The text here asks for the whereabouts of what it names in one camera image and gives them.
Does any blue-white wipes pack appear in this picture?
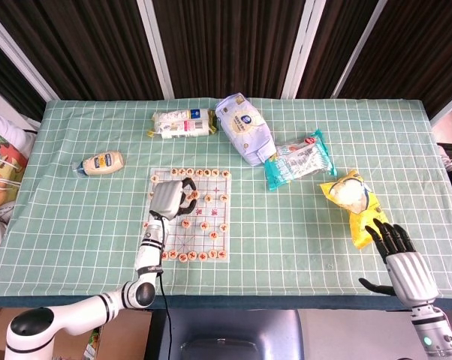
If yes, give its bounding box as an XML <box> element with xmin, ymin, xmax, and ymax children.
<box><xmin>215</xmin><ymin>93</ymin><xmax>278</xmax><ymax>167</ymax></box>

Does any white snack packet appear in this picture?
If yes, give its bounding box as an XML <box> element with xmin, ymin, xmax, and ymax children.
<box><xmin>147</xmin><ymin>118</ymin><xmax>218</xmax><ymax>140</ymax></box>

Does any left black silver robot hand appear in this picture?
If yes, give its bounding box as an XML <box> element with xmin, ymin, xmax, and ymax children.
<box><xmin>149</xmin><ymin>178</ymin><xmax>197</xmax><ymax>221</ymax></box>

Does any teal snack bag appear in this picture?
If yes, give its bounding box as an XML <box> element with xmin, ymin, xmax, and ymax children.
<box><xmin>264</xmin><ymin>128</ymin><xmax>338</xmax><ymax>192</ymax></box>

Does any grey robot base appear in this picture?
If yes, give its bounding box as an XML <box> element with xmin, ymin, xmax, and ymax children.
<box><xmin>161</xmin><ymin>308</ymin><xmax>304</xmax><ymax>360</ymax></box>

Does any yellow snack bag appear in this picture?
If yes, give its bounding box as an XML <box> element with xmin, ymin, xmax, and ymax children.
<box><xmin>318</xmin><ymin>169</ymin><xmax>390</xmax><ymax>251</ymax></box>

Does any brown cardboard box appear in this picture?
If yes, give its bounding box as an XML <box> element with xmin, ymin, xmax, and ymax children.
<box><xmin>0</xmin><ymin>298</ymin><xmax>152</xmax><ymax>360</ymax></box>

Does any mayonnaise squeeze bottle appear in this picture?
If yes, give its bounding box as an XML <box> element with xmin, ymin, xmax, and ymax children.
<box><xmin>71</xmin><ymin>150</ymin><xmax>125</xmax><ymax>178</ymax></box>

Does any white partition frame post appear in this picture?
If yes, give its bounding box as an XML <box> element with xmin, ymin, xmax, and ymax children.
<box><xmin>137</xmin><ymin>0</ymin><xmax>175</xmax><ymax>100</ymax></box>
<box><xmin>281</xmin><ymin>0</ymin><xmax>327</xmax><ymax>100</ymax></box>
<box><xmin>429</xmin><ymin>87</ymin><xmax>452</xmax><ymax>127</ymax></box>
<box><xmin>0</xmin><ymin>6</ymin><xmax>60</xmax><ymax>102</ymax></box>
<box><xmin>330</xmin><ymin>0</ymin><xmax>389</xmax><ymax>100</ymax></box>

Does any Chinese chess board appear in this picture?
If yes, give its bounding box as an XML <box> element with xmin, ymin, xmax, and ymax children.
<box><xmin>137</xmin><ymin>167</ymin><xmax>233</xmax><ymax>263</ymax></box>

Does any black cable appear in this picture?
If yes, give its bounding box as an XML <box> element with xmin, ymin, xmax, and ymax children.
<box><xmin>155</xmin><ymin>269</ymin><xmax>173</xmax><ymax>360</ymax></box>

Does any person in white printed shirt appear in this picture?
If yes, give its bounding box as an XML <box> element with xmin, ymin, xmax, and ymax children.
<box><xmin>0</xmin><ymin>108</ymin><xmax>38</xmax><ymax>253</ymax></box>

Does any green checked tablecloth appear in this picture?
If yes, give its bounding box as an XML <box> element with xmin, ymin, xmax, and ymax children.
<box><xmin>0</xmin><ymin>97</ymin><xmax>452</xmax><ymax>301</ymax></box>

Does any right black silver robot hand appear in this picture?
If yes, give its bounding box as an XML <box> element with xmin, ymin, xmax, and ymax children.
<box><xmin>358</xmin><ymin>218</ymin><xmax>439</xmax><ymax>309</ymax></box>

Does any white pack blue logo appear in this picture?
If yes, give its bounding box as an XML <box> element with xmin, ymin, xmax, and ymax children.
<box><xmin>152</xmin><ymin>108</ymin><xmax>216</xmax><ymax>125</ymax></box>

